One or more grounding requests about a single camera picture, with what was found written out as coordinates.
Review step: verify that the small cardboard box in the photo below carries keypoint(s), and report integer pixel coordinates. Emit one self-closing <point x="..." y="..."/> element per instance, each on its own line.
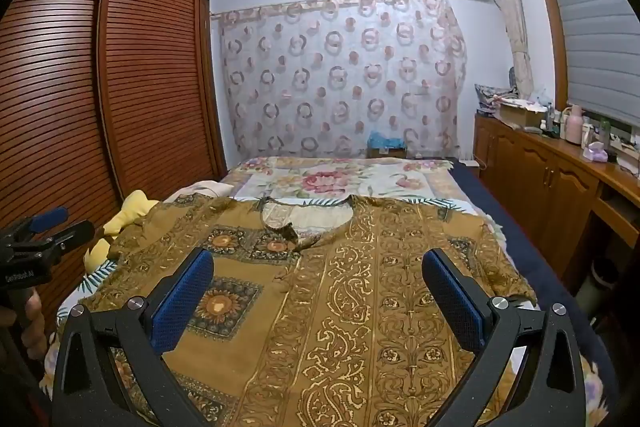
<point x="387" y="153"/>

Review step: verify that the person's left hand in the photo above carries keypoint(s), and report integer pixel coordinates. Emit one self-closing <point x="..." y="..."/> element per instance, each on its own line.
<point x="35" y="327"/>

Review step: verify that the floral blanket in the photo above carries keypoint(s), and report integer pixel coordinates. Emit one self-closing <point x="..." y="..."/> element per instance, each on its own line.
<point x="320" y="179"/>

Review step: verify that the beige window curtain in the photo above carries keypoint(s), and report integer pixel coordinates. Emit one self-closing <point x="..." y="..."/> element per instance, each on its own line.
<point x="515" y="32"/>

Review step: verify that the palm leaf print sheet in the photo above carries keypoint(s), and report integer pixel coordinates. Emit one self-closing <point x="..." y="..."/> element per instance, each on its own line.
<point x="102" y="277"/>

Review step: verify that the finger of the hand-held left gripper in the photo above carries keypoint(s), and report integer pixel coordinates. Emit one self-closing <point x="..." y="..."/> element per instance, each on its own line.
<point x="70" y="235"/>
<point x="47" y="218"/>

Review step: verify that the wooden cabinet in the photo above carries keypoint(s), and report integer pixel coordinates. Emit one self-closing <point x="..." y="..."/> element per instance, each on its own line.
<point x="530" y="177"/>

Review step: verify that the circle print sheer curtain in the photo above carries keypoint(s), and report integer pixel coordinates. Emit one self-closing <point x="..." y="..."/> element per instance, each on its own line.
<point x="340" y="72"/>

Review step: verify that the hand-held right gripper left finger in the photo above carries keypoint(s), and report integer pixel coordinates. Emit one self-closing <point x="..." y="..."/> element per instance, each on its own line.
<point x="182" y="302"/>

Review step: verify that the grey window blind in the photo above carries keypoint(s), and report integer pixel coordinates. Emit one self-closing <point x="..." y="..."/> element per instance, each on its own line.
<point x="595" y="32"/>

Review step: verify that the green bottle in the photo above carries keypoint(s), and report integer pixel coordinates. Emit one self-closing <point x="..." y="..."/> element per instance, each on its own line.
<point x="605" y="129"/>

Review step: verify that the yellow plush toy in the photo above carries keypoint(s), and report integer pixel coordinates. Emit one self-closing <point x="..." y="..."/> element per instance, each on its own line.
<point x="135" y="209"/>

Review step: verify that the brown patterned shirt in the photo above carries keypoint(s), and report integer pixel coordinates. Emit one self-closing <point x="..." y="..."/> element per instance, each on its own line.
<point x="320" y="307"/>

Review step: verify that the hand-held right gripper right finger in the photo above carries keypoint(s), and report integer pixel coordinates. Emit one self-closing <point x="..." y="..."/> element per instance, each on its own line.
<point x="452" y="302"/>

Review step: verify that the open cardboard box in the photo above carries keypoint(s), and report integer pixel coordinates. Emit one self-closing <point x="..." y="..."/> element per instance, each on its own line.
<point x="515" y="117"/>

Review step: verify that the stack of folded quilts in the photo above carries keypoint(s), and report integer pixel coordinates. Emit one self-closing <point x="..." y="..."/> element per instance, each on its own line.
<point x="487" y="99"/>

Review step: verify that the grey waste bin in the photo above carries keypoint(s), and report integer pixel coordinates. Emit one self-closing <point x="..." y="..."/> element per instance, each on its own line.
<point x="597" y="289"/>

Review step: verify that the purple tissue box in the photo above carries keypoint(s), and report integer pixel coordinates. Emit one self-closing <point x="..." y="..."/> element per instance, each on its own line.
<point x="595" y="153"/>

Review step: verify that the wooden window frame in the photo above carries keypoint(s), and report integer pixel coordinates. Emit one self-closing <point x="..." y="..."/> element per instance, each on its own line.
<point x="547" y="7"/>

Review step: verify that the pink thermos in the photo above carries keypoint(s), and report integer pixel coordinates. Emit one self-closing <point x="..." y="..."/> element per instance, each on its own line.
<point x="574" y="127"/>

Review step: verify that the white power strip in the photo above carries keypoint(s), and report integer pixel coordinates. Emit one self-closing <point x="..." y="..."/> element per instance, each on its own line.
<point x="469" y="163"/>

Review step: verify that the blue cloth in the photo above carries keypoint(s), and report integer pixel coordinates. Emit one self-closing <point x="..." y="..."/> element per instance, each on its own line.
<point x="385" y="140"/>

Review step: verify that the wooden slatted wardrobe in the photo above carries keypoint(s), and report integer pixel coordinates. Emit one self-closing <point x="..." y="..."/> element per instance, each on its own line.
<point x="150" y="82"/>

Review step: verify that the navy bed sheet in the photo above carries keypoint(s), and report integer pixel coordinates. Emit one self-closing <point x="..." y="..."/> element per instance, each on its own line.
<point x="525" y="247"/>

